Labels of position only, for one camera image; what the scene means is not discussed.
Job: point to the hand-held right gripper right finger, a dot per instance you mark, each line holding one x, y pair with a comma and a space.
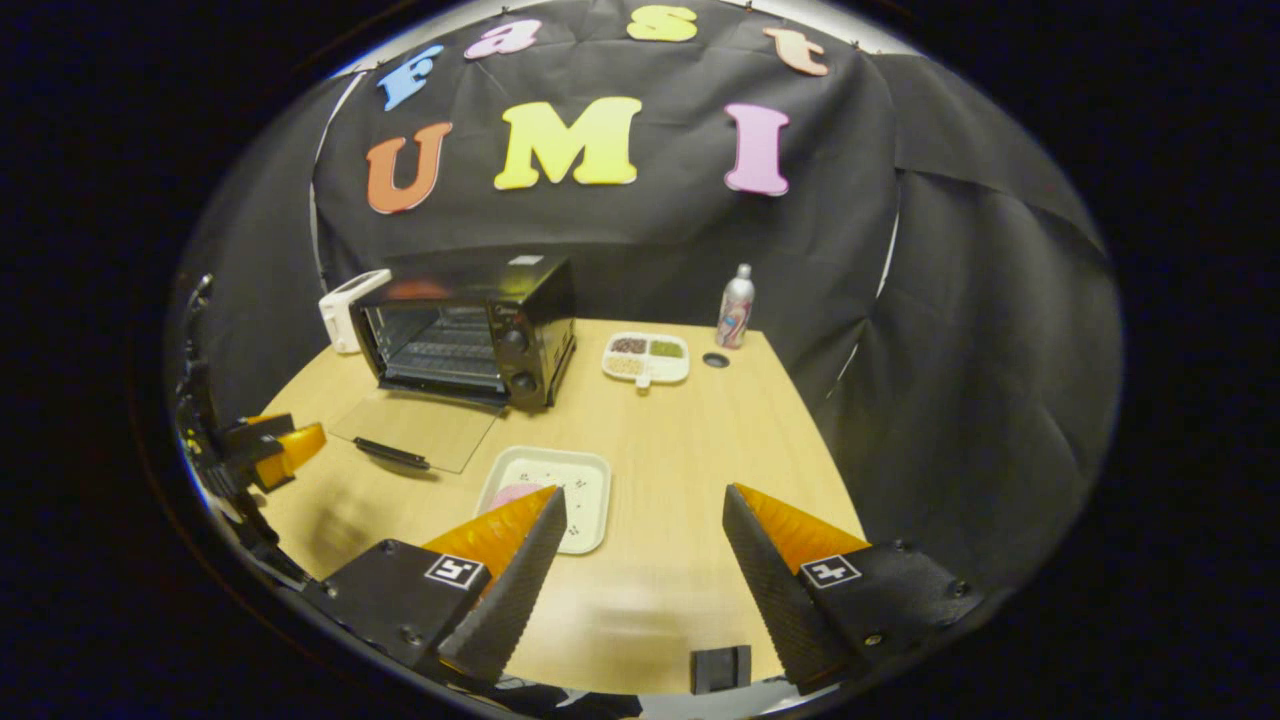
780, 600

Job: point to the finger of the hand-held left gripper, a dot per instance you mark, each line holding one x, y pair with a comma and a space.
255, 432
290, 455

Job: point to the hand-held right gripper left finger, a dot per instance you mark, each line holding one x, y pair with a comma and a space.
510, 600

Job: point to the pink round food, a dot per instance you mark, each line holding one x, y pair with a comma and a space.
512, 494

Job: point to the white patterned food tray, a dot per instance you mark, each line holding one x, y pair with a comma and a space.
585, 490

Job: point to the black electric oven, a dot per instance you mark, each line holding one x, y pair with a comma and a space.
545, 300

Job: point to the black table clamp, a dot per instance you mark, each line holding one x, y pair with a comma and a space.
720, 670

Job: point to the white toaster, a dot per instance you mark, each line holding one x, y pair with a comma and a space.
340, 315

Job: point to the white divided dish with beans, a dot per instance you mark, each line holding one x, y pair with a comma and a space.
646, 358

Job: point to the silver drink bottle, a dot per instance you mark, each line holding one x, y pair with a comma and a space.
735, 310

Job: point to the black backdrop cloth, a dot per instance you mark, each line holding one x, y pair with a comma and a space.
640, 240

